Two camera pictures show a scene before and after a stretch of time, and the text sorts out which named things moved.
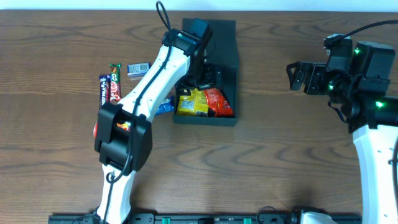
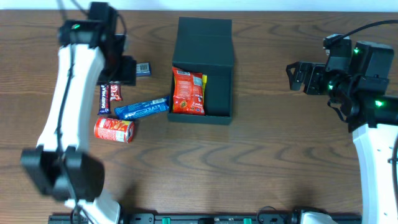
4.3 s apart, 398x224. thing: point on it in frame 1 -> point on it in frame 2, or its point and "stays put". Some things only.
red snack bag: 217,101 -> 188,92
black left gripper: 201,80 -> 125,71
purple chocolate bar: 104,89 stays put
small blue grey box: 138,70 stays put
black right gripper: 311,78 stays put
